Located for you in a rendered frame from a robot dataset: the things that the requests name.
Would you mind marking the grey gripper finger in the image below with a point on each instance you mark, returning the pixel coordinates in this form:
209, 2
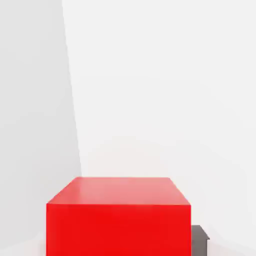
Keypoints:
198, 242

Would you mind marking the small red cube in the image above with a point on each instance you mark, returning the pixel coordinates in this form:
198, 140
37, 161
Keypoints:
118, 226

